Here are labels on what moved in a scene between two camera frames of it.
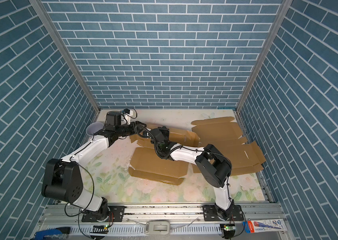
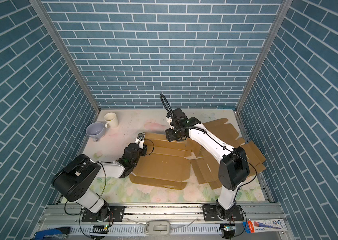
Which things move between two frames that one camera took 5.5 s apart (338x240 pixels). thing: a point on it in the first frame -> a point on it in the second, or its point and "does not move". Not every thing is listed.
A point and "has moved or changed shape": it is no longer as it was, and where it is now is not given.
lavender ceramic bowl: [93, 127] does not move
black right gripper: [165, 131] -> [169, 135]
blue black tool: [58, 232] does not move
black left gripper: [136, 127] -> [144, 150]
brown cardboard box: [225, 135] does not move
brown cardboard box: [148, 165] has moved or changed shape
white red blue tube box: [264, 225] does not move
